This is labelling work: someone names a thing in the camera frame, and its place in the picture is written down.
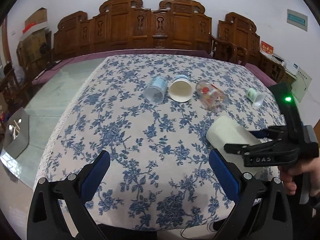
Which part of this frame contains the large white cup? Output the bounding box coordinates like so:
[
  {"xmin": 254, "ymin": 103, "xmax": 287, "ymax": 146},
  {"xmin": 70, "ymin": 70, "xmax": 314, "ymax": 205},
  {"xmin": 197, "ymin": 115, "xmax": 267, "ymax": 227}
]
[{"xmin": 206, "ymin": 115, "xmax": 263, "ymax": 177}]

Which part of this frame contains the small green white cup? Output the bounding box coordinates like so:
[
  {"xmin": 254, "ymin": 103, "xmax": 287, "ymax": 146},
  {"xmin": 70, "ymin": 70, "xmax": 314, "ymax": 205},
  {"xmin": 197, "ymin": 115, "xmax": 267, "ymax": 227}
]
[{"xmin": 246, "ymin": 88, "xmax": 266, "ymax": 108}]

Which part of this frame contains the white paper cup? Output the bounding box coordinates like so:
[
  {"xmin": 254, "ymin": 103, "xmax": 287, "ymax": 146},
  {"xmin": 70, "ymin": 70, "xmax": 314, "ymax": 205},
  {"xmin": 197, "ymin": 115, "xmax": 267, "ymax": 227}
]
[{"xmin": 168, "ymin": 75, "xmax": 193, "ymax": 102}]

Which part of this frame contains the light blue plastic cup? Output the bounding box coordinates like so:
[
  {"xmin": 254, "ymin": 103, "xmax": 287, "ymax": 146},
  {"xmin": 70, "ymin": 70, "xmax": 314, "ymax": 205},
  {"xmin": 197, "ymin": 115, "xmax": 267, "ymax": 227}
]
[{"xmin": 144, "ymin": 76, "xmax": 168, "ymax": 105}]

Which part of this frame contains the person's right hand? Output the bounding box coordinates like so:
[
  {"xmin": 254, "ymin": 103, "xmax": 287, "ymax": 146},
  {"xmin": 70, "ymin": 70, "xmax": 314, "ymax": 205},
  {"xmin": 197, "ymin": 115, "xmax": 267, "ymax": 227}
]
[{"xmin": 278, "ymin": 157, "xmax": 320, "ymax": 197}]

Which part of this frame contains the purple armchair cushion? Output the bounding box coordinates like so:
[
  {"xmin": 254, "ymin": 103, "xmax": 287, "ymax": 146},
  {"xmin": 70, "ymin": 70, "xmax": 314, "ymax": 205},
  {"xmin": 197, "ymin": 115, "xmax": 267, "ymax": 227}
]
[{"xmin": 245, "ymin": 63, "xmax": 277, "ymax": 87}]

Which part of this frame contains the white electrical panel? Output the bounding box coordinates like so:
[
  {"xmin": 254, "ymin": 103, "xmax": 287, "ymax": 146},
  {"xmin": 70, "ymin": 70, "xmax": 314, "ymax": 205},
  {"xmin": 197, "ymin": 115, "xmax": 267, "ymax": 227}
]
[{"xmin": 291, "ymin": 68, "xmax": 312, "ymax": 102}]

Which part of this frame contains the clear glass with red print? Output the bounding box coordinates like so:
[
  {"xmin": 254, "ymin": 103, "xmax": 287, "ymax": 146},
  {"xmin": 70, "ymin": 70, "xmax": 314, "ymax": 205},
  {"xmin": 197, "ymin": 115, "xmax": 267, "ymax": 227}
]
[{"xmin": 196, "ymin": 80, "xmax": 228, "ymax": 113}]

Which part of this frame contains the wooden side table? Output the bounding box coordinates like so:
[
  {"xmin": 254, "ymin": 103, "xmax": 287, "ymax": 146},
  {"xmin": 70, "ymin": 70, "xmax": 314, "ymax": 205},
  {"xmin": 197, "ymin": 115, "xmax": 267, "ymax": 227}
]
[{"xmin": 258, "ymin": 51, "xmax": 296, "ymax": 86}]

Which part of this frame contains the red box on side table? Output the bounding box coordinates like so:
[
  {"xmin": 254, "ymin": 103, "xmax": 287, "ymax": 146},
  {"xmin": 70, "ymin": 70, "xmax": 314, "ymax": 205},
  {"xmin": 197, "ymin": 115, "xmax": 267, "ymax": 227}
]
[{"xmin": 260, "ymin": 41, "xmax": 274, "ymax": 55}]

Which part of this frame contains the carved wooden armchair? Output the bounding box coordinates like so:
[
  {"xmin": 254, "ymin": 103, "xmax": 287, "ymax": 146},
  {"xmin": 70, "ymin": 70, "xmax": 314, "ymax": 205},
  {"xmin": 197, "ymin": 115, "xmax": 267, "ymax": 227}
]
[{"xmin": 212, "ymin": 12, "xmax": 260, "ymax": 66}]

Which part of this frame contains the blue floral tablecloth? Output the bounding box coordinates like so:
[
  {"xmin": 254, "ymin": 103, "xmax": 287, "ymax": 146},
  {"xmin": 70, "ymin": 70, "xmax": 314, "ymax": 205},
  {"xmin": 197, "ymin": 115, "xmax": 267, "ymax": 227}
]
[{"xmin": 37, "ymin": 55, "xmax": 284, "ymax": 230}]

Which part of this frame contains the purple sofa cushion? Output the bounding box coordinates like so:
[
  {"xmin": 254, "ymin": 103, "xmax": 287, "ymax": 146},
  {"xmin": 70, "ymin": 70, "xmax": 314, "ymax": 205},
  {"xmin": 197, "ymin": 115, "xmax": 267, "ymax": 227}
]
[{"xmin": 32, "ymin": 49, "xmax": 212, "ymax": 85}]

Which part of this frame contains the cardboard box with red item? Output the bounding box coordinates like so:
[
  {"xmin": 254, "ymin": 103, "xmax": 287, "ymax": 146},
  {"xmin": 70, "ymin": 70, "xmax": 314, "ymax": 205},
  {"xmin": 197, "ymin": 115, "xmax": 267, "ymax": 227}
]
[{"xmin": 16, "ymin": 8, "xmax": 51, "ymax": 68}]

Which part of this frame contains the carved wooden sofa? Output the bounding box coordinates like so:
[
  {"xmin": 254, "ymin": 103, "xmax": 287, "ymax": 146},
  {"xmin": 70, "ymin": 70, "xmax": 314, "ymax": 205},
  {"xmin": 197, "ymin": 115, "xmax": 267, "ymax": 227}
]
[{"xmin": 54, "ymin": 0, "xmax": 212, "ymax": 60}]

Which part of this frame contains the green wall sign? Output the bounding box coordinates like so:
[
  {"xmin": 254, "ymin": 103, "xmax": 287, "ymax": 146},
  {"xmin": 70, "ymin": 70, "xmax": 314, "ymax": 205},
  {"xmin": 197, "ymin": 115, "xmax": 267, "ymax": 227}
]
[{"xmin": 286, "ymin": 9, "xmax": 308, "ymax": 31}]

